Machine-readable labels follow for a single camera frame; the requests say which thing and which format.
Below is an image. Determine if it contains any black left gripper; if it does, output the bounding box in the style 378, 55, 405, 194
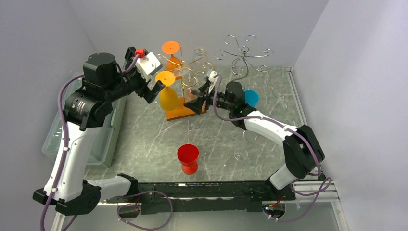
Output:
104, 48, 165, 103

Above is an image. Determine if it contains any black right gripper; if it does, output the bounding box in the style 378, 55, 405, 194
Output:
184, 82, 234, 115

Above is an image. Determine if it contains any gold wire rack wooden base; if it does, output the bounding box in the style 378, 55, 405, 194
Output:
154, 49, 212, 121

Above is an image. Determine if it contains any yellow plastic wine glass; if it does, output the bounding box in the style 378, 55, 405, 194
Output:
155, 71, 179, 111

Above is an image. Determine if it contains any clear wine glass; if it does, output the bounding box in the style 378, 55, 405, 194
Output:
234, 130, 257, 161
173, 61, 198, 102
191, 46, 207, 79

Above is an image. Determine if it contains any orange plastic wine glass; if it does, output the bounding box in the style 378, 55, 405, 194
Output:
162, 41, 181, 72

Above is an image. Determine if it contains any red plastic wine glass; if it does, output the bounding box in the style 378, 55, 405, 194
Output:
177, 143, 200, 175

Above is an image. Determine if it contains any blue plastic wine glass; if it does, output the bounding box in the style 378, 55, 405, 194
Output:
244, 90, 260, 107

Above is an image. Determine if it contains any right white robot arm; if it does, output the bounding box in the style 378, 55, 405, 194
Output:
184, 81, 325, 200

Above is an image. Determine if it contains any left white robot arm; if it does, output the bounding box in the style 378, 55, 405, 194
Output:
33, 48, 164, 216

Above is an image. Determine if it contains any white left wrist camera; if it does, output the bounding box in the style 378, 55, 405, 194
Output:
135, 49, 163, 79

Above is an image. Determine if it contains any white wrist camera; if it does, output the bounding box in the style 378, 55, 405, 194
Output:
207, 69, 219, 93
135, 49, 163, 79

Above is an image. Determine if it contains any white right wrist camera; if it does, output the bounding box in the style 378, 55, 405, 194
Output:
207, 69, 219, 93

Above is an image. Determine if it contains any chrome wire glass rack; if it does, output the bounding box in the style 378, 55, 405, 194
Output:
215, 35, 274, 81

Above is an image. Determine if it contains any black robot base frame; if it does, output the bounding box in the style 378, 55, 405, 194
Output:
108, 180, 295, 215

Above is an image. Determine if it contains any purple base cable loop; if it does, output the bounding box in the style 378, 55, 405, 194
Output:
116, 189, 174, 230

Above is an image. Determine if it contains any aluminium rail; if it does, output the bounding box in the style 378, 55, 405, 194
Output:
57, 178, 341, 206

